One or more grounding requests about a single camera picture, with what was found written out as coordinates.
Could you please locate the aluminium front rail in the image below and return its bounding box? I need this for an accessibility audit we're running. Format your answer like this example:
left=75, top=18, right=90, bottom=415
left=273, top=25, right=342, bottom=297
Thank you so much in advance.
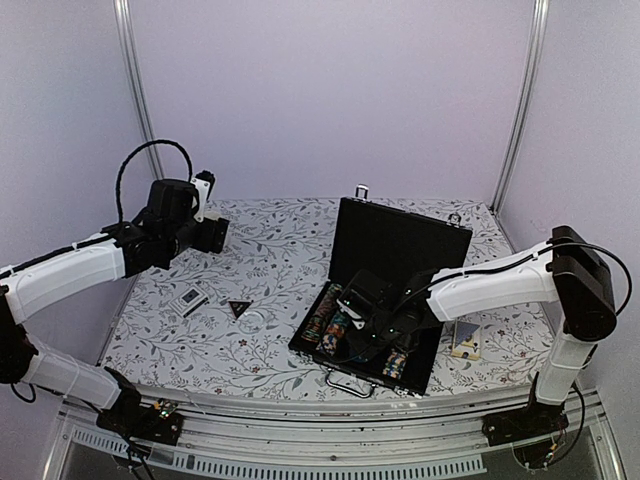
left=43, top=387, right=631, bottom=479

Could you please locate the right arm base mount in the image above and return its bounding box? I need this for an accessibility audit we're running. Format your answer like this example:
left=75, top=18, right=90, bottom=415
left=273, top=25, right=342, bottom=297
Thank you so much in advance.
left=481, top=402, right=569, bottom=446

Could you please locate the aluminium frame post right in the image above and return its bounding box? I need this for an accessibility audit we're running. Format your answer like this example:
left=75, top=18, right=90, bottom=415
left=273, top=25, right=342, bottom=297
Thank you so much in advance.
left=490, top=0, right=550, bottom=216

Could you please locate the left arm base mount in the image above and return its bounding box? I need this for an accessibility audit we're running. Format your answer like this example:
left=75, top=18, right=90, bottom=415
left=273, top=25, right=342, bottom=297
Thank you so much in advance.
left=96, top=386, right=184, bottom=446

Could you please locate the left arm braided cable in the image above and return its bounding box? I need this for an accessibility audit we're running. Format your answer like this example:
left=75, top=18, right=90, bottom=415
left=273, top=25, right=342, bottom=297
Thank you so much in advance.
left=115, top=139, right=195, bottom=226

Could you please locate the aluminium frame post left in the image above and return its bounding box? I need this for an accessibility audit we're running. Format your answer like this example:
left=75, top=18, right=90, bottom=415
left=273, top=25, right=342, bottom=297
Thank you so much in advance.
left=112, top=0, right=166, bottom=181

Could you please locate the aluminium frame post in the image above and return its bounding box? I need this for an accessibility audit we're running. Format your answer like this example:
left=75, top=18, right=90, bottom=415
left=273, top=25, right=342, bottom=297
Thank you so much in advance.
left=490, top=0, right=550, bottom=216
left=112, top=0, right=166, bottom=181

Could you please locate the teal orange chip row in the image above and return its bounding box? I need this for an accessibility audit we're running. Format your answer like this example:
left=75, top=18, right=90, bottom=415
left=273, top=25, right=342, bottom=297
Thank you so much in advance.
left=317, top=311, right=352, bottom=356

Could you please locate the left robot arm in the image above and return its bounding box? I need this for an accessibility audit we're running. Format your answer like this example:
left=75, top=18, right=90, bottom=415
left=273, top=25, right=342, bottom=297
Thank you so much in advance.
left=1, top=171, right=229, bottom=434

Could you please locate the white playing card box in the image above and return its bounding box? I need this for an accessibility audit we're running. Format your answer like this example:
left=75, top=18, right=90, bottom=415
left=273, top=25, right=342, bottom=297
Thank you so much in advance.
left=169, top=286, right=209, bottom=318

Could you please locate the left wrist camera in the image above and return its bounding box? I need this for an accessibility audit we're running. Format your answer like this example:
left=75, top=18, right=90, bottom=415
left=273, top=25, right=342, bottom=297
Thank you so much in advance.
left=191, top=170, right=216, bottom=223

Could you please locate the red black triangular card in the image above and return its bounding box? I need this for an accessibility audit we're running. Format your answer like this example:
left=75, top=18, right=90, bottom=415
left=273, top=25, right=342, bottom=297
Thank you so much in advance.
left=228, top=300, right=252, bottom=319

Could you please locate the playing card deck right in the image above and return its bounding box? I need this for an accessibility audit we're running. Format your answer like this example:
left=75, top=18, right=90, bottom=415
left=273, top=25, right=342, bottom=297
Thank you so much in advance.
left=451, top=320, right=481, bottom=361

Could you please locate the clear dealer button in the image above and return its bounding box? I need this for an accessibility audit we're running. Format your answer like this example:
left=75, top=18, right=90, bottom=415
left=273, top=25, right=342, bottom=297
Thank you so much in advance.
left=238, top=310, right=265, bottom=335

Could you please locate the green poker chip row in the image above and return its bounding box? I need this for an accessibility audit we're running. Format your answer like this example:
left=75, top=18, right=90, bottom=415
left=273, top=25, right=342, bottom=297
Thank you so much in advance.
left=302, top=283, right=343, bottom=342

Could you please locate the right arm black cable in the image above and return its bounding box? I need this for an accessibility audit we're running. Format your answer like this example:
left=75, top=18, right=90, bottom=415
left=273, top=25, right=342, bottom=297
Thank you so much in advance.
left=329, top=242, right=634, bottom=461

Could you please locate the orange blue chip row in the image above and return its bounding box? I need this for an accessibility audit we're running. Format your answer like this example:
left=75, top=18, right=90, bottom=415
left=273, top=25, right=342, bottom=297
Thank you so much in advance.
left=382, top=349, right=407, bottom=379

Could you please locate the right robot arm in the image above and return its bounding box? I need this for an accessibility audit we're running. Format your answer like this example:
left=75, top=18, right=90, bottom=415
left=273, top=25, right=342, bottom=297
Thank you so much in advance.
left=337, top=226, right=617, bottom=436

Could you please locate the cream ceramic mug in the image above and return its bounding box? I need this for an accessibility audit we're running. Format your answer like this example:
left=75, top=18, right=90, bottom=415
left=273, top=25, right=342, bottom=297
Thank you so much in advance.
left=204, top=211, right=222, bottom=223

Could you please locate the black poker case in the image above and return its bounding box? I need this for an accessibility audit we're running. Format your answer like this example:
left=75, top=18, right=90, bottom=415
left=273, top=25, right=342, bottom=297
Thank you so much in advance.
left=288, top=197, right=472, bottom=396

